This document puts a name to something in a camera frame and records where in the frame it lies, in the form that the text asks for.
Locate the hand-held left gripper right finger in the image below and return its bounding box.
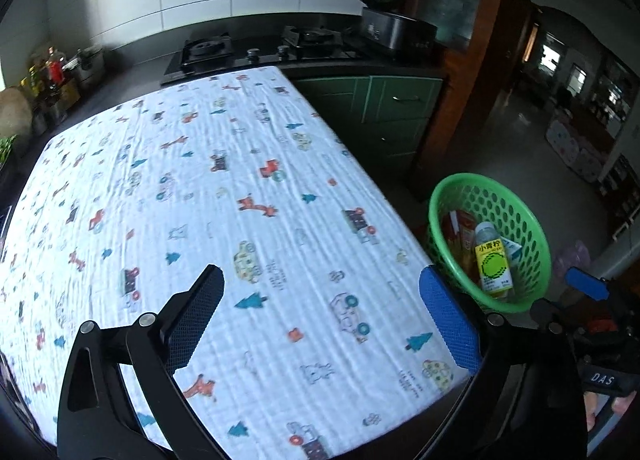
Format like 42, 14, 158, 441
415, 266, 588, 460

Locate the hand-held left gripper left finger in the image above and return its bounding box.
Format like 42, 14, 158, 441
57, 265, 225, 460

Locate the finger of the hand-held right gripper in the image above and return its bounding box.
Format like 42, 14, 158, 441
530, 299, 576, 325
565, 267, 613, 301

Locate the blue and white carton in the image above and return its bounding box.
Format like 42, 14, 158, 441
500, 237, 526, 263

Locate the clear bottle with yellow label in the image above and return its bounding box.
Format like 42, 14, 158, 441
472, 221, 516, 298

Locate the green plastic basket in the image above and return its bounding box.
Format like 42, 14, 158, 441
427, 172, 552, 315

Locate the red cardboard box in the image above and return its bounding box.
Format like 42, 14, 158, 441
440, 210, 478, 261

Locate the purple plastic bag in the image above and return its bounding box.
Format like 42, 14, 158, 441
552, 240, 593, 285

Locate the white printed storage box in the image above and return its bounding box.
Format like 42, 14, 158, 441
545, 110, 616, 183

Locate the white cartoon printed tablecloth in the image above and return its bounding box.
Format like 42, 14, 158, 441
0, 66, 473, 460

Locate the green kitchen cabinet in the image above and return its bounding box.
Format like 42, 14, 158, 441
292, 76, 446, 171

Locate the wooden glass-door cabinet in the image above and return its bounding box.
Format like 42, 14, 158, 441
400, 0, 538, 201

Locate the black gas stove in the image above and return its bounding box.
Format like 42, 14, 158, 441
162, 26, 371, 85

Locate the steel pot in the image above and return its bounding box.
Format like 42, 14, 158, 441
67, 46, 106, 85

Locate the round wooden cutting board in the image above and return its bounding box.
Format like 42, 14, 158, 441
0, 88, 35, 141

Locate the cluster of condiment bottles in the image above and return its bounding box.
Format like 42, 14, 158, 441
20, 44, 83, 115

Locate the black rice cooker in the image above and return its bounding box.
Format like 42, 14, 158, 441
356, 0, 438, 53

